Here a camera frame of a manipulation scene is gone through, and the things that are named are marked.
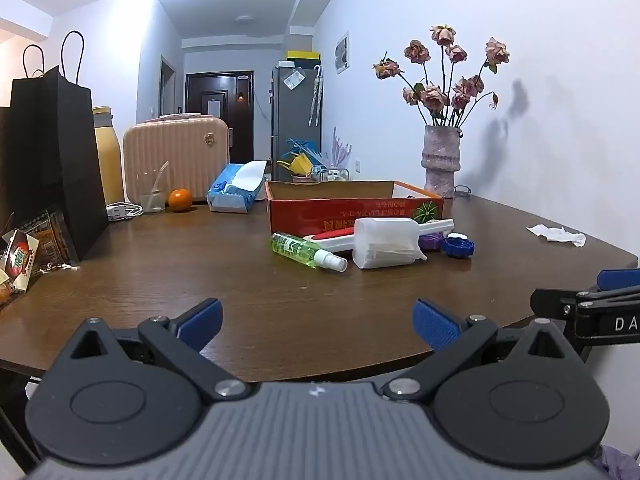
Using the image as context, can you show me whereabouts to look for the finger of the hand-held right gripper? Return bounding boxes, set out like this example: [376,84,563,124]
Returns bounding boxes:
[577,268,640,300]
[530,287,579,321]

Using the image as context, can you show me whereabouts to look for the yellow watering can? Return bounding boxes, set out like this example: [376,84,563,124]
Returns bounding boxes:
[276,154,314,179]

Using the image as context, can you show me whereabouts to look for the purple feather decoration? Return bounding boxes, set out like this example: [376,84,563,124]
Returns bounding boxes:
[324,127,354,169]

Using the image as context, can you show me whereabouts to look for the green spray bottle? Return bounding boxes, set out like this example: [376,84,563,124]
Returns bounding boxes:
[270,231,349,274]

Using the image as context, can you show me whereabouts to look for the folded white umbrella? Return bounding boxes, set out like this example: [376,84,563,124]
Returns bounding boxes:
[308,64,324,127]

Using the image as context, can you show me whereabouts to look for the yellow thermos jug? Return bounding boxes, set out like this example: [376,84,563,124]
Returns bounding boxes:
[92,106,126,209]

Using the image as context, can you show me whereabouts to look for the dark brown entrance door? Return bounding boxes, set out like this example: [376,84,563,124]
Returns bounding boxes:
[184,71,255,164]

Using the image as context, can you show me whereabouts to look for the red white tube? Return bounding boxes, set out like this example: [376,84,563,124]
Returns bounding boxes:
[302,219,456,254]

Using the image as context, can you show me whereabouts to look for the large white plastic bottle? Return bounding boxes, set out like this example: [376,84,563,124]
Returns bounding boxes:
[352,217,430,271]

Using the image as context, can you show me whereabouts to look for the blue tissue pack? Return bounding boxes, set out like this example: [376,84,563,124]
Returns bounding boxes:
[207,160,269,215]

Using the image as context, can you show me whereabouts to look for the brown snack packet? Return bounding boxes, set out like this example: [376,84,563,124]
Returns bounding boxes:
[27,209,80,267]

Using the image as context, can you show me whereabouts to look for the pink ribbed suitcase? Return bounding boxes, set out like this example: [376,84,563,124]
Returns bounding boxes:
[123,114,232,204]

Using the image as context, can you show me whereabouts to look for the crumpled white tissue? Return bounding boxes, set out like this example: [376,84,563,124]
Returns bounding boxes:
[526,224,587,248]

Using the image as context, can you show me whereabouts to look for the pink ceramic vase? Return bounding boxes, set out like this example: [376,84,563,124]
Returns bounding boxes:
[421,124,464,199]

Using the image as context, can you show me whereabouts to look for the red and white snack packet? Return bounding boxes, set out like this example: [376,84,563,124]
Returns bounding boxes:
[0,228,41,295]

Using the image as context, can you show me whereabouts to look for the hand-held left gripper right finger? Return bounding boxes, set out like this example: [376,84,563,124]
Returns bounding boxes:
[378,298,584,404]

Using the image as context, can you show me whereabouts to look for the purple cloth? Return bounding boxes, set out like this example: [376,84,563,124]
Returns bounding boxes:
[599,444,640,480]

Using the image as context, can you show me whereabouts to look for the clear drinking glass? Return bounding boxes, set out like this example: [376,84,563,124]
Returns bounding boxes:
[133,161,170,214]

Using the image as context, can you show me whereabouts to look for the blue bottle cap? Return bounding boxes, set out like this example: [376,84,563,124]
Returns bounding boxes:
[442,238,476,260]

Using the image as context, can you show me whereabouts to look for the dried pink roses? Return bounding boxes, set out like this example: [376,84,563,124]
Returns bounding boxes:
[372,24,511,129]

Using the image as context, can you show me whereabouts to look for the black paper bag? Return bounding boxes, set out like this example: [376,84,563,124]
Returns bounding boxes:
[0,31,110,264]

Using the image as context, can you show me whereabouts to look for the red cardboard box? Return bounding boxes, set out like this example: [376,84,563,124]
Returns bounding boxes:
[264,180,445,239]

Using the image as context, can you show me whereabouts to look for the grey refrigerator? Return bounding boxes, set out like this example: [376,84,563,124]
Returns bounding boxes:
[270,62,324,181]

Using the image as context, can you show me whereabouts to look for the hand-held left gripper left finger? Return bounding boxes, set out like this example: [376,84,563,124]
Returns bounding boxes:
[69,298,252,402]

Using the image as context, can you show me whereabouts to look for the white charger cable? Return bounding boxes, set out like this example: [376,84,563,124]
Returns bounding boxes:
[105,202,146,221]

